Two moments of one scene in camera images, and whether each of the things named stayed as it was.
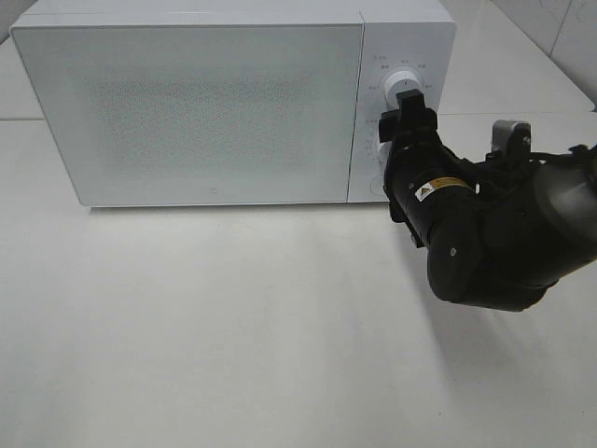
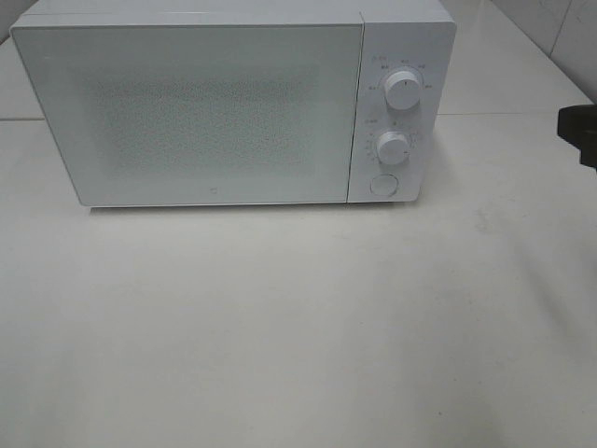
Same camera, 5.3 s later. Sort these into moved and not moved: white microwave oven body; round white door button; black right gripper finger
Moved: black right gripper finger
Not moved: white microwave oven body; round white door button
